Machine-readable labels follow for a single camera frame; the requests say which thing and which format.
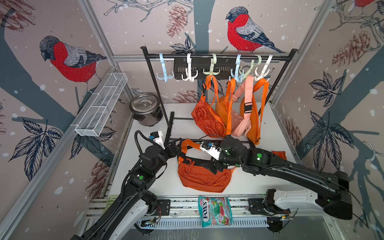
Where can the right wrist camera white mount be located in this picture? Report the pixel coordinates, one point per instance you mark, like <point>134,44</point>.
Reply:
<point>210,148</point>

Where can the red snack packet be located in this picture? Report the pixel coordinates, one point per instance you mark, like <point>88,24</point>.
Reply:
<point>281,154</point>

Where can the black perforated wall shelf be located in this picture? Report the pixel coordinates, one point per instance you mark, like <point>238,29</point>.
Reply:
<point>223,65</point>

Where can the light blue hook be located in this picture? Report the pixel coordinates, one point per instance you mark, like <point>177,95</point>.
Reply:
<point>236,73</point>
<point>165,76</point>

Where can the light blue hook far left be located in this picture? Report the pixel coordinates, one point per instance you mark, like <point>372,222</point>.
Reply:
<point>165,76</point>

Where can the light green hook middle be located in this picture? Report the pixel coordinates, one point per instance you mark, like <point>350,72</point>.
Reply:
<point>212,66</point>

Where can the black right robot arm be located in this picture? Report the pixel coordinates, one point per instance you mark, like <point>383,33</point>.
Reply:
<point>332,189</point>

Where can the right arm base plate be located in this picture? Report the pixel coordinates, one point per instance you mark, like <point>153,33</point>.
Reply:
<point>261,207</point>

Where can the white wire mesh basket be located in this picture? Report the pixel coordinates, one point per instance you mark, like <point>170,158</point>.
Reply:
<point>96,116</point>

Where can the bright orange sling bag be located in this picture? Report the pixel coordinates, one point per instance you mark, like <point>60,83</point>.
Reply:
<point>252,115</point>

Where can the white hook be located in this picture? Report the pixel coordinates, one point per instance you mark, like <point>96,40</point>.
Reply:
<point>189,76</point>
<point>264,72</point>

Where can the pink sling bag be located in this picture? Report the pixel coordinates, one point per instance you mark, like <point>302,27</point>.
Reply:
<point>241,124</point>

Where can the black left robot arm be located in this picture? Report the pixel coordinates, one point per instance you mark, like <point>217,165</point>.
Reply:
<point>135,200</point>

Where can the small circuit board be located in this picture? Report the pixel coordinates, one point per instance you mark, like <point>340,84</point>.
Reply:
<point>148,223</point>

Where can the green snack packet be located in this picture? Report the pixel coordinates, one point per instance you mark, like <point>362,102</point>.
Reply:
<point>111,199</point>

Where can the dark orange backpack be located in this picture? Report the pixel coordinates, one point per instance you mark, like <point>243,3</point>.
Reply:
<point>204,115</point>

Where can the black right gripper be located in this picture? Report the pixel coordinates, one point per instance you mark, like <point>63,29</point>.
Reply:
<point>216,163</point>

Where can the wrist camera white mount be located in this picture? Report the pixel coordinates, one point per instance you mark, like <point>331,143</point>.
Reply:
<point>210,148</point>
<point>157,137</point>

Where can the white hook far right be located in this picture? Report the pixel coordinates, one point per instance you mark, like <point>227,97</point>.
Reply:
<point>264,72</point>

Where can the light green hook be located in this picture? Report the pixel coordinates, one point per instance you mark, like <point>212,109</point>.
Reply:
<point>253,64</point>
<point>212,66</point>

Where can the Fox's candy bag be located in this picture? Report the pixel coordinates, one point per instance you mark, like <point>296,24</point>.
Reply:
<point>215,211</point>

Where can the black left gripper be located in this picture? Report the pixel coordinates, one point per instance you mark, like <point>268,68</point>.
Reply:
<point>173,154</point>

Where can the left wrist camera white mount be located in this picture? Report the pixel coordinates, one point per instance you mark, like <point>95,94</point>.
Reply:
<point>157,137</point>

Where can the steel rice cooker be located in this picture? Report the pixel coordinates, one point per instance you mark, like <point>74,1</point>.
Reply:
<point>146,109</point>

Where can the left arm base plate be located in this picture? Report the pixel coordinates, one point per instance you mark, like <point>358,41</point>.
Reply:
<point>162,208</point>

